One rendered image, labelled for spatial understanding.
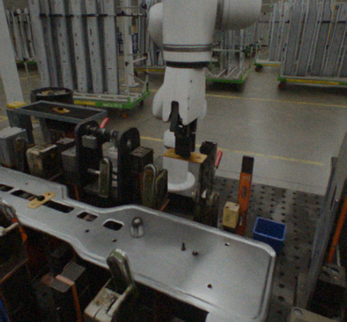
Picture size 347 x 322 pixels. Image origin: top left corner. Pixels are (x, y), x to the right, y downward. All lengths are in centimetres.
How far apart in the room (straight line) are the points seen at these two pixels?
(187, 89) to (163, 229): 41
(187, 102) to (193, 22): 12
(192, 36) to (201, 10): 4
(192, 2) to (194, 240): 52
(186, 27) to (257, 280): 51
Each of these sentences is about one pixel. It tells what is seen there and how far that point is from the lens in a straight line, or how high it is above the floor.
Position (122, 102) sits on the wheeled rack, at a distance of 480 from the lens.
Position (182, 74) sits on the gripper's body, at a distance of 48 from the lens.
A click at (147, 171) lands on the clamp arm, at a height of 109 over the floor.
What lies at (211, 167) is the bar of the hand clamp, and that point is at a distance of 73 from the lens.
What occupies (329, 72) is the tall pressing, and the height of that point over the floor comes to 41.
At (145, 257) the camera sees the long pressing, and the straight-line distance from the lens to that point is 70.
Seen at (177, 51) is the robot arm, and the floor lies 145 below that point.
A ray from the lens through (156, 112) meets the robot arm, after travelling 117.
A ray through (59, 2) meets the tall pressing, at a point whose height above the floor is 179.
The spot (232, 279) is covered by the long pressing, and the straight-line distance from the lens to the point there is 67.
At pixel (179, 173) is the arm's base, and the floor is 86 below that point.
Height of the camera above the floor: 149
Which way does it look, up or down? 24 degrees down
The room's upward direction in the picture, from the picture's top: straight up
